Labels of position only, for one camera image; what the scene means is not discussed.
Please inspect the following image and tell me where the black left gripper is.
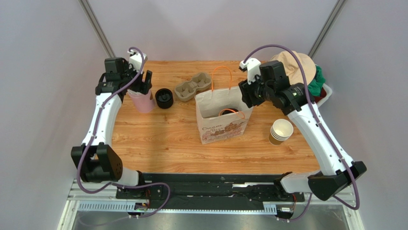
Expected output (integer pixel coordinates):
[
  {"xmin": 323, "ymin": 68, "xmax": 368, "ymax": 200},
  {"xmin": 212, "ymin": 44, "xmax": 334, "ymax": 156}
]
[{"xmin": 120, "ymin": 62, "xmax": 152, "ymax": 95}]

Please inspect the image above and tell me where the white paper takeout bag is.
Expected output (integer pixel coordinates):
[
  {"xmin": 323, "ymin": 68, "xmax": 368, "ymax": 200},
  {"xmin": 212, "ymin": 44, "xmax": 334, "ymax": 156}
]
[{"xmin": 195, "ymin": 70, "xmax": 253, "ymax": 145}]

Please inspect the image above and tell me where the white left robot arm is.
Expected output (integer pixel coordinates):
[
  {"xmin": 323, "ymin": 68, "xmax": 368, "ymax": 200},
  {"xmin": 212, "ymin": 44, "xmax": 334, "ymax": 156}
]
[{"xmin": 71, "ymin": 53, "xmax": 147, "ymax": 188}]

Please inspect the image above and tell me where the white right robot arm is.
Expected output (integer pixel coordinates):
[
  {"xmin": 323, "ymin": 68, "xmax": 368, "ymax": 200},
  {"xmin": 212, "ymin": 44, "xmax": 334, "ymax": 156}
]
[{"xmin": 238, "ymin": 58, "xmax": 367, "ymax": 201}]

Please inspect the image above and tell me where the pink cup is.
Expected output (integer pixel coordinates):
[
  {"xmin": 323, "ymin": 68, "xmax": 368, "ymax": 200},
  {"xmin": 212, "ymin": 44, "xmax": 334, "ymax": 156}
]
[{"xmin": 127, "ymin": 90, "xmax": 155, "ymax": 113}]

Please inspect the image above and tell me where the stack of paper cups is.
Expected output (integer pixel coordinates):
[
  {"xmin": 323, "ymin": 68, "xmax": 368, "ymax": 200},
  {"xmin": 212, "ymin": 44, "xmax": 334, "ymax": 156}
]
[{"xmin": 268, "ymin": 119, "xmax": 294, "ymax": 145}]

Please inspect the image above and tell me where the beige bucket hat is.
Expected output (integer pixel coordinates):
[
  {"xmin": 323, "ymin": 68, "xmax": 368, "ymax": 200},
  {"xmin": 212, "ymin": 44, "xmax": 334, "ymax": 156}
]
[{"xmin": 270, "ymin": 50, "xmax": 317, "ymax": 87}]

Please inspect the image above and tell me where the green cloth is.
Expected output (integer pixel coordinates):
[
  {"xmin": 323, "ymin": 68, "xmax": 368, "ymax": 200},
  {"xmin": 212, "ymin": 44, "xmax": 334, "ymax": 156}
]
[{"xmin": 308, "ymin": 65, "xmax": 326, "ymax": 96}]

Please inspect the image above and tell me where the dark red cloth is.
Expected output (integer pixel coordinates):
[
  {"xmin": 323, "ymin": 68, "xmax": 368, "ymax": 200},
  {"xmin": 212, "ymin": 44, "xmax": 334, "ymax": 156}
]
[{"xmin": 314, "ymin": 88, "xmax": 327, "ymax": 103}]

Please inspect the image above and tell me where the white plastic basket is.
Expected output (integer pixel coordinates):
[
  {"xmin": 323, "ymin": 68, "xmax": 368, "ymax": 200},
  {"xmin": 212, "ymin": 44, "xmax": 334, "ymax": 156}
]
[{"xmin": 314, "ymin": 83, "xmax": 333, "ymax": 107}]

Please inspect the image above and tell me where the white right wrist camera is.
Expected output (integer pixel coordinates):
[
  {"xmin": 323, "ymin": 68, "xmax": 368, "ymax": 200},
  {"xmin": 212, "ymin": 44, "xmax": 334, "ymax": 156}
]
[{"xmin": 239, "ymin": 58, "xmax": 261, "ymax": 84}]

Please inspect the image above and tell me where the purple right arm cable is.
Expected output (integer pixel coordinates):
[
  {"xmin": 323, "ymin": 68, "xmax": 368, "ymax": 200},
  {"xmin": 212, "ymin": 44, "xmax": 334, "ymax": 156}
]
[{"xmin": 243, "ymin": 44, "xmax": 361, "ymax": 222}]

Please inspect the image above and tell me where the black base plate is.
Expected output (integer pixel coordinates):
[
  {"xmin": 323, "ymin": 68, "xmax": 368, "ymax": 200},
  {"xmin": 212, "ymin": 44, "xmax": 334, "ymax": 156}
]
[{"xmin": 115, "ymin": 173, "xmax": 305, "ymax": 211}]

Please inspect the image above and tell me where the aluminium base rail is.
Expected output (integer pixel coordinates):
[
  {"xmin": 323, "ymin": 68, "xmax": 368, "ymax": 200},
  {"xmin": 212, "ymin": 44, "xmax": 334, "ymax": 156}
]
[{"xmin": 58, "ymin": 175, "xmax": 364, "ymax": 230}]

